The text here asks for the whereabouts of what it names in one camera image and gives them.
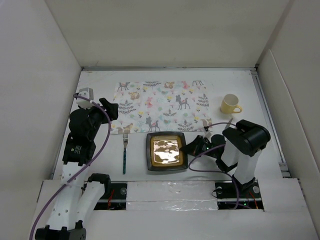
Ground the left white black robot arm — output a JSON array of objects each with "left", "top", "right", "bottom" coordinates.
[{"left": 29, "top": 95, "right": 119, "bottom": 240}]

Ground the animal print cloth placemat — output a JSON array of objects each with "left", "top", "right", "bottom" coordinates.
[{"left": 111, "top": 80, "right": 213, "bottom": 135}]

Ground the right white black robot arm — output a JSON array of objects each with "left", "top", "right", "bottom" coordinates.
[{"left": 180, "top": 119, "right": 271, "bottom": 197}]

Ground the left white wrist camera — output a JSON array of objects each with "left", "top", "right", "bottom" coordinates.
[{"left": 75, "top": 87, "right": 94, "bottom": 110}]

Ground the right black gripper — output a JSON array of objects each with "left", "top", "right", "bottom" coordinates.
[{"left": 180, "top": 135, "right": 219, "bottom": 159}]

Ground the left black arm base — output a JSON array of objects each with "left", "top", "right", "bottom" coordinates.
[{"left": 94, "top": 182, "right": 128, "bottom": 211}]

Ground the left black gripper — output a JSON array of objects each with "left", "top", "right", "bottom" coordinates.
[{"left": 81, "top": 98, "right": 117, "bottom": 140}]

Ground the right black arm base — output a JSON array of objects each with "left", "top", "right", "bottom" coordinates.
[{"left": 211, "top": 180, "right": 264, "bottom": 210}]

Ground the square black yellow plate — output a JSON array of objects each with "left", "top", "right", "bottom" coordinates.
[{"left": 146, "top": 131, "right": 188, "bottom": 172}]

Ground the fork with teal handle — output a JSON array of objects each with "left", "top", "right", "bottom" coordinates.
[{"left": 122, "top": 133, "right": 129, "bottom": 175}]

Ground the knife with blue handle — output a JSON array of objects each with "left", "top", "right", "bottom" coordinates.
[{"left": 224, "top": 118, "right": 233, "bottom": 129}]

